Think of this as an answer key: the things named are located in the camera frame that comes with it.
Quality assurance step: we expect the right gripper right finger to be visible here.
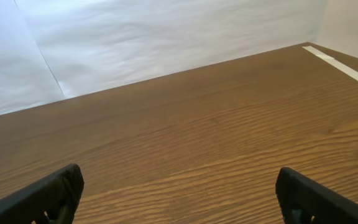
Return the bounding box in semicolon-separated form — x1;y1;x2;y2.
275;167;358;224

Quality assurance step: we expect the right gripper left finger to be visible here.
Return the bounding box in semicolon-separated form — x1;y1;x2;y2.
0;163;85;224

